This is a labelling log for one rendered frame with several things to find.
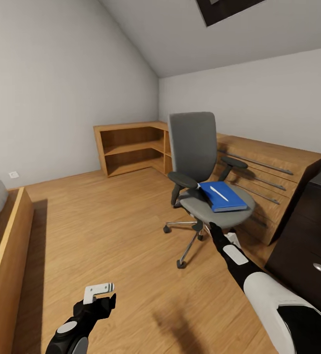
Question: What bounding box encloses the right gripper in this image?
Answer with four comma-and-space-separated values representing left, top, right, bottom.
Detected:
210, 222, 228, 251

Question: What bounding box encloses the folder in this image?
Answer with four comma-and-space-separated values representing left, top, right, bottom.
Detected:
198, 181, 247, 212

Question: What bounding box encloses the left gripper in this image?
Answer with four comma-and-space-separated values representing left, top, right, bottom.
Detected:
73, 294, 116, 327

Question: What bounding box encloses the swivel chair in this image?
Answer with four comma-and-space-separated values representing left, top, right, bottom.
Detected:
163, 112, 256, 268

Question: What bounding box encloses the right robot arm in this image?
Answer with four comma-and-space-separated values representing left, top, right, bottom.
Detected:
210, 222, 321, 354

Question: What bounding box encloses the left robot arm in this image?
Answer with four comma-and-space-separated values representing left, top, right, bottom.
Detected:
45, 283, 116, 354

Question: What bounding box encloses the pen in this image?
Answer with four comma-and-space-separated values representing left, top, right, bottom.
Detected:
210, 186, 228, 201

